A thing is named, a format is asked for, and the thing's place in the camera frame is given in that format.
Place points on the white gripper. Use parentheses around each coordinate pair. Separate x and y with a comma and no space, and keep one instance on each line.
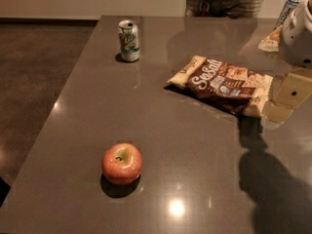
(297,38)

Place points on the brown sea salt chip bag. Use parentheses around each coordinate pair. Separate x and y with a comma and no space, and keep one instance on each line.
(228,87)

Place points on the small snack packet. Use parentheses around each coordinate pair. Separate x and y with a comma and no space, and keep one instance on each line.
(271,42)

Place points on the blue white slim can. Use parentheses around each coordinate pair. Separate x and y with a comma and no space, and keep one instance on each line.
(287,9)

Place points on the green white soda can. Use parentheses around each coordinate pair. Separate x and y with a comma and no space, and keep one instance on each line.
(129,40)

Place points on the red apple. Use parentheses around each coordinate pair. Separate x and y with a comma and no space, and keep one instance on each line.
(121,164)

